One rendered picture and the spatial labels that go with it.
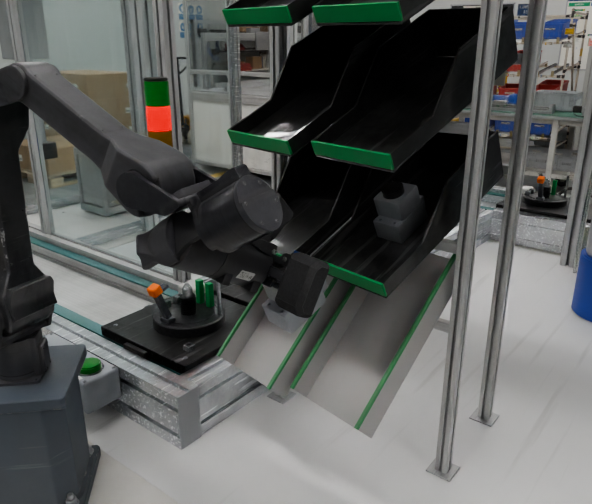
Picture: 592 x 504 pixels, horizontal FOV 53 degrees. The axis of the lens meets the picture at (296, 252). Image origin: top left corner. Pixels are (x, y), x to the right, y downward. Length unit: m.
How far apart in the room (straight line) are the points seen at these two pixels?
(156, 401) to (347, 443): 0.32
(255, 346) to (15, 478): 0.38
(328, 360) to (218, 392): 0.23
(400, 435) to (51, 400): 0.56
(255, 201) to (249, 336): 0.48
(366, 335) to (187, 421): 0.33
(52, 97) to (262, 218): 0.26
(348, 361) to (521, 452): 0.34
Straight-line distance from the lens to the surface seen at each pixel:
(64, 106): 0.65
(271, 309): 0.70
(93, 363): 1.08
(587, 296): 1.55
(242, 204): 0.51
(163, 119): 1.27
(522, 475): 1.03
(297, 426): 1.06
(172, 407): 1.00
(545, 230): 2.00
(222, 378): 1.04
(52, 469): 0.91
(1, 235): 0.79
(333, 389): 0.88
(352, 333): 0.90
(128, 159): 0.58
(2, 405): 0.85
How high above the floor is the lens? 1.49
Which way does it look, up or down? 20 degrees down
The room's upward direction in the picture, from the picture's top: straight up
